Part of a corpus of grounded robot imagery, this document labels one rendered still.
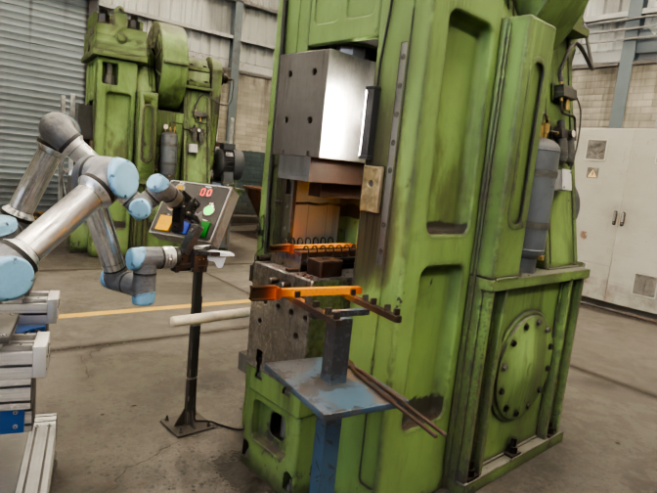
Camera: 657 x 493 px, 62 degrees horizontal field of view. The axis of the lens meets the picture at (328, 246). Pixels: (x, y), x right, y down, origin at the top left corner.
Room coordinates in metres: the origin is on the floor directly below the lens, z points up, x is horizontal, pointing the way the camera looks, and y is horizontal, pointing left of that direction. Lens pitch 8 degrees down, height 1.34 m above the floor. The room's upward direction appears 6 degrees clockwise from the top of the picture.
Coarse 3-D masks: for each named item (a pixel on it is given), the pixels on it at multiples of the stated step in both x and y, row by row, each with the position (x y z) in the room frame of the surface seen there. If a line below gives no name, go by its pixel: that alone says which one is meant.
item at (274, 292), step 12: (252, 288) 1.62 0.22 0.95; (264, 288) 1.64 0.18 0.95; (276, 288) 1.66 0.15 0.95; (288, 288) 1.70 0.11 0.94; (300, 288) 1.72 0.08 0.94; (312, 288) 1.74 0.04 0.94; (324, 288) 1.75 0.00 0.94; (336, 288) 1.77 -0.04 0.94; (348, 288) 1.79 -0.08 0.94; (360, 288) 1.82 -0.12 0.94; (252, 300) 1.62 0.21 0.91; (264, 300) 1.64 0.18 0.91
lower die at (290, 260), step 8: (296, 248) 2.17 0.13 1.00; (304, 248) 2.20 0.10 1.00; (336, 248) 2.32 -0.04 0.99; (344, 248) 2.34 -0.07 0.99; (352, 248) 2.37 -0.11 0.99; (272, 256) 2.27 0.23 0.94; (280, 256) 2.23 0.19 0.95; (288, 256) 2.19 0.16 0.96; (296, 256) 2.15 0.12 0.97; (304, 256) 2.14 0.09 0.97; (312, 256) 2.17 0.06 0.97; (320, 256) 2.20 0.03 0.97; (336, 256) 2.26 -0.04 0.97; (344, 256) 2.29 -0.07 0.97; (352, 256) 2.32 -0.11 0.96; (280, 264) 2.22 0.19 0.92; (288, 264) 2.18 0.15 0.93; (296, 264) 2.15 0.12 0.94; (344, 264) 2.29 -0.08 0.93; (352, 264) 2.33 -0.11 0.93
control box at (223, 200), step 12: (192, 192) 2.53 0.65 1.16; (204, 192) 2.50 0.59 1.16; (216, 192) 2.49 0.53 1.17; (228, 192) 2.47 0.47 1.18; (204, 204) 2.47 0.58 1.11; (216, 204) 2.45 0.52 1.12; (228, 204) 2.46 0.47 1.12; (156, 216) 2.51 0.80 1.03; (204, 216) 2.43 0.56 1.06; (216, 216) 2.41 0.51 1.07; (228, 216) 2.47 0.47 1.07; (216, 228) 2.39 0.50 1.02; (168, 240) 2.50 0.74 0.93; (180, 240) 2.45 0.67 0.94; (204, 240) 2.36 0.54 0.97; (216, 240) 2.39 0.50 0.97
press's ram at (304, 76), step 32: (288, 64) 2.27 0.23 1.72; (320, 64) 2.13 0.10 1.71; (352, 64) 2.17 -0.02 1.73; (288, 96) 2.25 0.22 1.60; (320, 96) 2.11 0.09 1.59; (352, 96) 2.19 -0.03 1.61; (288, 128) 2.24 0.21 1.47; (320, 128) 2.10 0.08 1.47; (352, 128) 2.20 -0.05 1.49; (352, 160) 2.21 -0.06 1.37
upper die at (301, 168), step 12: (288, 156) 2.23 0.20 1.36; (288, 168) 2.22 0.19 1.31; (300, 168) 2.17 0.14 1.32; (312, 168) 2.14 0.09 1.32; (324, 168) 2.18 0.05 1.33; (336, 168) 2.22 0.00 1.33; (348, 168) 2.27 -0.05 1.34; (360, 168) 2.32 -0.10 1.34; (300, 180) 2.16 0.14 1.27; (312, 180) 2.14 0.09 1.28; (324, 180) 2.18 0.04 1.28; (336, 180) 2.23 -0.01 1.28; (348, 180) 2.27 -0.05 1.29; (360, 180) 2.32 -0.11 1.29
